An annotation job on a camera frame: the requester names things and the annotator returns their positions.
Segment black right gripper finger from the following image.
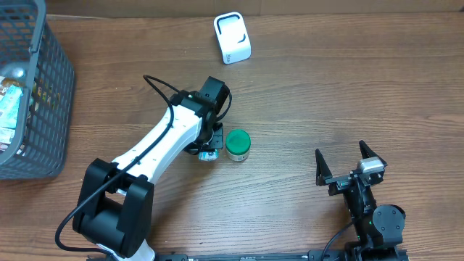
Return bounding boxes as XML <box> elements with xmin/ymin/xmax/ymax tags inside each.
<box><xmin>315</xmin><ymin>149</ymin><xmax>333</xmax><ymax>186</ymax></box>
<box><xmin>359</xmin><ymin>140</ymin><xmax>387</xmax><ymax>167</ymax></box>

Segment teal tissue packet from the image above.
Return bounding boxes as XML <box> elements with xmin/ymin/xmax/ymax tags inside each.
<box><xmin>198</xmin><ymin>149</ymin><xmax>218</xmax><ymax>162</ymax></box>

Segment green lid jar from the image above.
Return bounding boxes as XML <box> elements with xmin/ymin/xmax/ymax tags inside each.
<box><xmin>225</xmin><ymin>129</ymin><xmax>251</xmax><ymax>162</ymax></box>

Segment yellow oil bottle silver cap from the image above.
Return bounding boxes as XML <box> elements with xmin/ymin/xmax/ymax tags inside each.
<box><xmin>1</xmin><ymin>65</ymin><xmax>27</xmax><ymax>87</ymax></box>

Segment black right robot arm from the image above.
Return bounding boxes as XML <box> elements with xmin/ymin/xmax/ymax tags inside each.
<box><xmin>308</xmin><ymin>140</ymin><xmax>409</xmax><ymax>261</ymax></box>

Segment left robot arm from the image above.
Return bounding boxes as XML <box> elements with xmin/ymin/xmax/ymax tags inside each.
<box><xmin>72</xmin><ymin>77</ymin><xmax>232</xmax><ymax>260</ymax></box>

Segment white barcode scanner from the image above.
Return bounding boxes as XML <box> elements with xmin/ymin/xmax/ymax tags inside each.
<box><xmin>213</xmin><ymin>12</ymin><xmax>252</xmax><ymax>65</ymax></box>

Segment teal white box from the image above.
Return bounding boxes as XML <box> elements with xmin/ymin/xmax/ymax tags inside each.
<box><xmin>1</xmin><ymin>86</ymin><xmax>22</xmax><ymax>129</ymax></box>

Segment grey plastic mesh basket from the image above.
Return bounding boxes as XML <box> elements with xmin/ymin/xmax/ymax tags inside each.
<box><xmin>1</xmin><ymin>0</ymin><xmax>75</xmax><ymax>180</ymax></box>

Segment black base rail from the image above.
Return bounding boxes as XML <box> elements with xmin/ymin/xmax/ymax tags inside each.
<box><xmin>87</xmin><ymin>250</ymin><xmax>410</xmax><ymax>261</ymax></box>

